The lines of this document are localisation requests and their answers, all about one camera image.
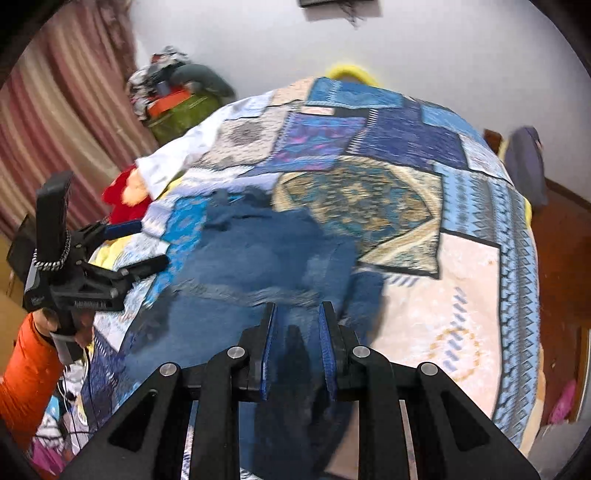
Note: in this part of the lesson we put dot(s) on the blue denim jacket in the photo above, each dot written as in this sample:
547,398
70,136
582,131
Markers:
247,256

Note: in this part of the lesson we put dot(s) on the pile of clothes and boxes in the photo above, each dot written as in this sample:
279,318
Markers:
172,94

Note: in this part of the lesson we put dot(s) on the red plush toy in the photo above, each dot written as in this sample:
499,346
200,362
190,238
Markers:
127,196

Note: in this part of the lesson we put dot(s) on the person's left hand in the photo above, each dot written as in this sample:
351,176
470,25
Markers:
46,321

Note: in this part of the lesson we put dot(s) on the orange left sleeve forearm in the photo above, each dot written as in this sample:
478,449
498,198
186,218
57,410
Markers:
29,378

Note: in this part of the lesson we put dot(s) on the blue patchwork bedspread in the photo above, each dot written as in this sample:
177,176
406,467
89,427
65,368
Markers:
429,206

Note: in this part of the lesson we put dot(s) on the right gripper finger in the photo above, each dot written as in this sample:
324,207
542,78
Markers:
145,438
413,422

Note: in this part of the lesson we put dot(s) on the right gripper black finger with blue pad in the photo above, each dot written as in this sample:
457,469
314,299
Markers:
145,268
116,231

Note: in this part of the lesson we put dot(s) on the grey garment on chair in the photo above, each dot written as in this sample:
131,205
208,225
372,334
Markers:
525,165

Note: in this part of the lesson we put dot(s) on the striped maroon curtain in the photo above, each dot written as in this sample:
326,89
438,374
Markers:
64,108

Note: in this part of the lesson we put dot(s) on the white shirt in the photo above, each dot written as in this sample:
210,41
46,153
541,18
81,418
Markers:
158,169

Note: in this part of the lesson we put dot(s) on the brown wooden door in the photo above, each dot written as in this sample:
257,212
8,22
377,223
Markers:
562,233

